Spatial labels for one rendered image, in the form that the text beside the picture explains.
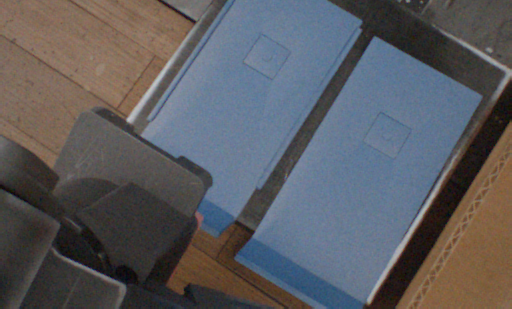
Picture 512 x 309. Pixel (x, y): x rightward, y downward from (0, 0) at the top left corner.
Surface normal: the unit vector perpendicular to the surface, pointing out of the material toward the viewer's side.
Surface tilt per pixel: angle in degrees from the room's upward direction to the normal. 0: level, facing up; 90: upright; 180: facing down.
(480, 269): 0
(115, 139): 30
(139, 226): 60
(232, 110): 0
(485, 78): 0
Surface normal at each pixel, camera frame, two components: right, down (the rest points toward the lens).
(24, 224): 0.77, 0.19
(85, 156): -0.25, 0.18
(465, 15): 0.00, -0.25
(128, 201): 0.48, -0.83
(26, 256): 0.86, 0.29
